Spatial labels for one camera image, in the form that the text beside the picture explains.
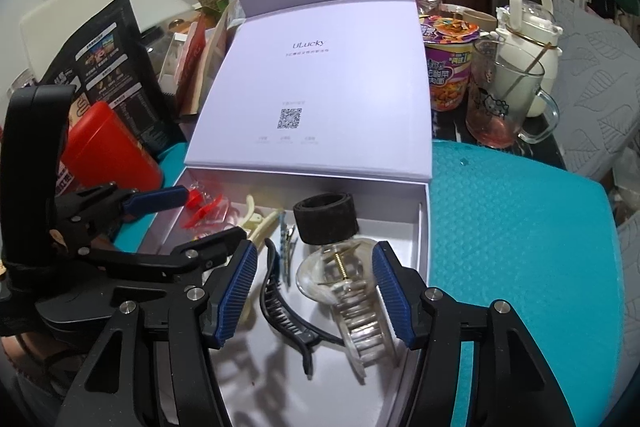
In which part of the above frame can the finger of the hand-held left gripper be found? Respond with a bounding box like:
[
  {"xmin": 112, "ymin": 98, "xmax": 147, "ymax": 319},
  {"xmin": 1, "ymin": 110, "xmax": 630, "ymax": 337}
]
[
  {"xmin": 65, "ymin": 186, "xmax": 190, "ymax": 253},
  {"xmin": 92, "ymin": 227, "xmax": 248, "ymax": 290}
]

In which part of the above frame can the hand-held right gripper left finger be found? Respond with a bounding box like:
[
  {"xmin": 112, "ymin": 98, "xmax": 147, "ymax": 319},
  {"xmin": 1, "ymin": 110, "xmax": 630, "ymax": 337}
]
[{"xmin": 55, "ymin": 239, "xmax": 259, "ymax": 427}]

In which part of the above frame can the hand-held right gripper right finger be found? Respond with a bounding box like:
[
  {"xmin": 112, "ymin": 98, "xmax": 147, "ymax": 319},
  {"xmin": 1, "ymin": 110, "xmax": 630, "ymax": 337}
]
[{"xmin": 371, "ymin": 241, "xmax": 576, "ymax": 427}]

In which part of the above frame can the black banana hair clip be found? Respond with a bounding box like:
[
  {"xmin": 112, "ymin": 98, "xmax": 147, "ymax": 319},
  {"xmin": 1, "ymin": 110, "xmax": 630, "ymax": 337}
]
[{"xmin": 259, "ymin": 239, "xmax": 348, "ymax": 378}]

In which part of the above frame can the red plastic hair clip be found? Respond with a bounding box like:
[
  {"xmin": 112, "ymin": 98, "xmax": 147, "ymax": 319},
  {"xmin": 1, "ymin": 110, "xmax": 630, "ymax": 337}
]
[{"xmin": 184, "ymin": 189, "xmax": 226, "ymax": 228}]

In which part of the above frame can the small clear hair clip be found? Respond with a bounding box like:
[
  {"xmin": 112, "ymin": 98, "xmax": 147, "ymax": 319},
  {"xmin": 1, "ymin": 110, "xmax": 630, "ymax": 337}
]
[{"xmin": 200, "ymin": 207, "xmax": 238, "ymax": 243}]

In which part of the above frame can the clear claw clip gold spring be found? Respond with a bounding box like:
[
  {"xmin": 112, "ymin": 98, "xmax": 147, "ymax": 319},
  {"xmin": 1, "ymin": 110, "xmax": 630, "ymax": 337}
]
[{"xmin": 296, "ymin": 237, "xmax": 401, "ymax": 380}]

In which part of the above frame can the toothed metal hair clip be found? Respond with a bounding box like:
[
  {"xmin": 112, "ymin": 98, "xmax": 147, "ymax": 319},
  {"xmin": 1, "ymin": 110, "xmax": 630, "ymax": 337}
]
[{"xmin": 276, "ymin": 212, "xmax": 299, "ymax": 285}]

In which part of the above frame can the cream hair clip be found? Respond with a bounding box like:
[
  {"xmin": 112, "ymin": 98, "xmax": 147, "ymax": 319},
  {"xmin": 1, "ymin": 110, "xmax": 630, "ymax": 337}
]
[{"xmin": 240, "ymin": 194, "xmax": 279, "ymax": 324}]

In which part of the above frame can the black hair tie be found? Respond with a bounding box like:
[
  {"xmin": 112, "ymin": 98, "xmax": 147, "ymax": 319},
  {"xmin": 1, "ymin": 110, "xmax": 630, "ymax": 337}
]
[{"xmin": 292, "ymin": 192, "xmax": 360, "ymax": 248}]

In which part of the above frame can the lavender gift box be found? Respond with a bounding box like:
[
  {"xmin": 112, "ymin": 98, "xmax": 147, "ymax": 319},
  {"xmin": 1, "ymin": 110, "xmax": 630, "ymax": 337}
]
[{"xmin": 135, "ymin": 0, "xmax": 433, "ymax": 427}]

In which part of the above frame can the red canister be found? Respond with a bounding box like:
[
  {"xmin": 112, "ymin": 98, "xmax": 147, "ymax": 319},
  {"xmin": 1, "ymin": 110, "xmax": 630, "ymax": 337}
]
[{"xmin": 62, "ymin": 101, "xmax": 165, "ymax": 195}]

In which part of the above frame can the teal bubble mat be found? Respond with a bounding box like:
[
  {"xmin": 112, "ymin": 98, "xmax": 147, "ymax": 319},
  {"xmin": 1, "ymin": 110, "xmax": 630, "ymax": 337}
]
[{"xmin": 112, "ymin": 139, "xmax": 626, "ymax": 427}]

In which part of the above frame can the black snack bag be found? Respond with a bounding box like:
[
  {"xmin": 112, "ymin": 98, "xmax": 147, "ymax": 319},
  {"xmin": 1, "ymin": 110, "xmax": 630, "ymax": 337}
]
[{"xmin": 40, "ymin": 0, "xmax": 173, "ymax": 158}]

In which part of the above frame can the stack of snack packages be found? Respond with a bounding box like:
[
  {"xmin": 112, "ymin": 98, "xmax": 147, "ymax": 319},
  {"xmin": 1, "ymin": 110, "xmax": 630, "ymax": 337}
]
[{"xmin": 160, "ymin": 4, "xmax": 246, "ymax": 118}]

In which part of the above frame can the glass mug with spoon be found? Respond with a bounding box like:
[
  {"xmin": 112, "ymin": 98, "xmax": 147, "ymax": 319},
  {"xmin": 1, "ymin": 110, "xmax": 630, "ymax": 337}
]
[{"xmin": 465, "ymin": 38, "xmax": 560, "ymax": 148}]

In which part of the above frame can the instant noodle cup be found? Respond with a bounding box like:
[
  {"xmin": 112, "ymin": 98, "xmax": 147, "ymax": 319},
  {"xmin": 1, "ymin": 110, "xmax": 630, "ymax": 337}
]
[{"xmin": 419, "ymin": 14, "xmax": 480, "ymax": 112}]

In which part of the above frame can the grey leaf pattern cushion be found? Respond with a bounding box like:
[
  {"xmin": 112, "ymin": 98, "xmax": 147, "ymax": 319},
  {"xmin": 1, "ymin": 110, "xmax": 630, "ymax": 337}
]
[
  {"xmin": 617, "ymin": 207, "xmax": 640, "ymax": 358},
  {"xmin": 550, "ymin": 0, "xmax": 640, "ymax": 182}
]

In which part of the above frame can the beige mug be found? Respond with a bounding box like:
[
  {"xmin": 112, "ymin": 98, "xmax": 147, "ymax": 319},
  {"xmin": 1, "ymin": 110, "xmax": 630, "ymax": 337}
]
[{"xmin": 452, "ymin": 5, "xmax": 498, "ymax": 32}]

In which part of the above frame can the white kettle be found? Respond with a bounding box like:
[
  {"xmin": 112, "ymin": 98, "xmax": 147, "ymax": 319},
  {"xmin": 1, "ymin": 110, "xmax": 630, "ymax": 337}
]
[{"xmin": 495, "ymin": 0, "xmax": 563, "ymax": 118}]

